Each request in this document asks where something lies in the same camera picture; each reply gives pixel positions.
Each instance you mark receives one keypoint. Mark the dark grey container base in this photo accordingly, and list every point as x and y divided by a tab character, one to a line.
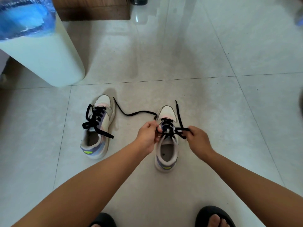
139	0

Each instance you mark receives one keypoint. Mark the person's left fingers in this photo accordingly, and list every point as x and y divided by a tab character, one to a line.
154	127

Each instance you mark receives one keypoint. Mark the person's right forearm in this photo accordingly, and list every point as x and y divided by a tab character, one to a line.
251	186

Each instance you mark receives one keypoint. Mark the long black shoelace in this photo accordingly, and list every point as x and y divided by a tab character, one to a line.
139	112

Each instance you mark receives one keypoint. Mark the black slipper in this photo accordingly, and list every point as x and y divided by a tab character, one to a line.
208	211
105	219

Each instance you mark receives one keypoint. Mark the person's right foot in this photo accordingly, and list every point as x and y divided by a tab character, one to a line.
216	222

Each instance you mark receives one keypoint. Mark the blue water bottle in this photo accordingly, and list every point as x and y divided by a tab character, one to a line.
23	16

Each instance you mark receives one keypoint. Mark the person's left hand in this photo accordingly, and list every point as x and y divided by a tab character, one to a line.
144	139

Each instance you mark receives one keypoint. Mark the brown wooden cabinet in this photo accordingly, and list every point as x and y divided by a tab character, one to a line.
94	8

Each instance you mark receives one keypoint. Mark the person's left forearm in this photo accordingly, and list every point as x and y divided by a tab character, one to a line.
90	186

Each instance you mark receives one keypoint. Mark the person's right fingers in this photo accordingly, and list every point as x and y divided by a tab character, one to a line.
190	132

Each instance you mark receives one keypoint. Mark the white sneaker with purple heel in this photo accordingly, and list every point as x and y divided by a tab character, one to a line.
104	101
167	111

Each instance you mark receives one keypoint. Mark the white water dispenser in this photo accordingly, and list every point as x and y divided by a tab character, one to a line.
47	59

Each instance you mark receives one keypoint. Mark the person's right hand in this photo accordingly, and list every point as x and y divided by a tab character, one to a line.
200	143

